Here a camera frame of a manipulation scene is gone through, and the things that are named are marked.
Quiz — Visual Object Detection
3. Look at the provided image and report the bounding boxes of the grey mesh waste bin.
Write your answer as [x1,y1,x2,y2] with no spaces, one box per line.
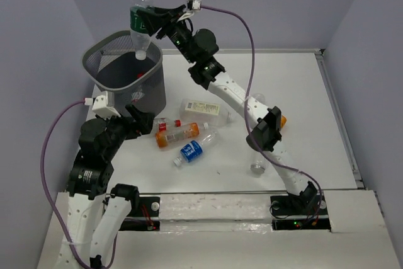
[82,30,166,116]

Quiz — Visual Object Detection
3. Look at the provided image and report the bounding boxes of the small red-label cola bottle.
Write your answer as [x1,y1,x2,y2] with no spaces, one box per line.
[151,118,181,134]

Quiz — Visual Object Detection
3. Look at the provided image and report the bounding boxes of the large clear beige-label bottle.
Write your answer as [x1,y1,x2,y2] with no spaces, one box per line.
[179,99,234,127]

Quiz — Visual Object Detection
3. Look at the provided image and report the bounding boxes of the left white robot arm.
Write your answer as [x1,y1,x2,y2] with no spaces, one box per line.
[54,104,155,268]

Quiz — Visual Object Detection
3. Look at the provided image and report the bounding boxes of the red-label Nongfu water bottle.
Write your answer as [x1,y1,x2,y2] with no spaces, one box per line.
[131,73,154,103]

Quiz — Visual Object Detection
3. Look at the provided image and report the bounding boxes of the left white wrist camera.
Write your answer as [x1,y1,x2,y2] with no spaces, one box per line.
[84,91,121,119]

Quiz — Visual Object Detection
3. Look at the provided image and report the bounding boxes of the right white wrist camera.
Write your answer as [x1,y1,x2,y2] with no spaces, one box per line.
[179,0,202,21]

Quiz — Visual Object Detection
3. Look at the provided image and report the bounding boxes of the orange juice bottle white cap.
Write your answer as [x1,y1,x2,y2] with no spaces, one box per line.
[155,123,210,148]

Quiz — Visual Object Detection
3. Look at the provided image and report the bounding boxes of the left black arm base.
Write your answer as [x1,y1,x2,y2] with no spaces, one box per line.
[120,196,161,232]

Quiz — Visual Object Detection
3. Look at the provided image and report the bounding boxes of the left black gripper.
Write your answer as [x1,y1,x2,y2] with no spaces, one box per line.
[100,102,156,157]

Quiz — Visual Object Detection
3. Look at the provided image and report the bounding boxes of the clear unlabelled blue-ring bottle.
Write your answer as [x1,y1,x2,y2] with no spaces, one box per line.
[252,93,266,107]

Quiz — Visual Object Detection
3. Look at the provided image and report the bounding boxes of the blue-label water bottle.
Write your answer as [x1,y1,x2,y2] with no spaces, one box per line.
[173,129,220,167]

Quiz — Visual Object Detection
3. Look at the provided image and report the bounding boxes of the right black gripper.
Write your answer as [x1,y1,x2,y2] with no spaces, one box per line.
[135,5,196,64]

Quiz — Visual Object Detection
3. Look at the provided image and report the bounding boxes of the green-label clear bottle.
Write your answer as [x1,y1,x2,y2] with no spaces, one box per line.
[129,0,156,60]

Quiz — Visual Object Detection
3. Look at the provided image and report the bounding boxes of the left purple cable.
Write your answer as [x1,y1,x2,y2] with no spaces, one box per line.
[42,99,95,269]

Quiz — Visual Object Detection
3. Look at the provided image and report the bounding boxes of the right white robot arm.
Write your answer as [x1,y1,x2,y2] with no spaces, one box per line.
[136,6,322,217]

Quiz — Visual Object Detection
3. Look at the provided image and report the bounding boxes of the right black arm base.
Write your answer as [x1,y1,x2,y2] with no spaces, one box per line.
[269,195,331,231]

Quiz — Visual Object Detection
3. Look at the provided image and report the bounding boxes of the clear jar silver lid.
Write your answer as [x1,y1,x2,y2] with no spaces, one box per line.
[250,151,268,175]

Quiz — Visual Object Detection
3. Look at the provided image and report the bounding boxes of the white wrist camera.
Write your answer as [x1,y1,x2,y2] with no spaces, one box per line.
[84,91,121,119]
[179,0,202,21]

